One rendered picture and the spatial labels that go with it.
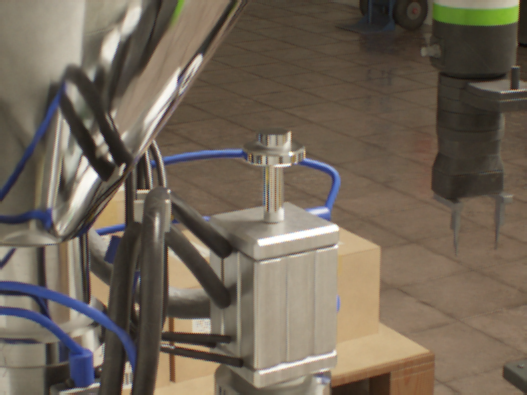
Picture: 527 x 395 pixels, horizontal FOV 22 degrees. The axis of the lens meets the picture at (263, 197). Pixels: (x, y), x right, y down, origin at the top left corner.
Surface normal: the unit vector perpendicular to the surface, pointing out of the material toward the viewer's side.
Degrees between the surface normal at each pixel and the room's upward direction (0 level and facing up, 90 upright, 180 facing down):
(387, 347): 0
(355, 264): 90
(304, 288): 90
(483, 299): 0
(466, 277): 0
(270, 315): 90
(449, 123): 90
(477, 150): 99
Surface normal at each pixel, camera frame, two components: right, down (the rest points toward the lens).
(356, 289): 0.52, 0.25
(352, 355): 0.00, -0.96
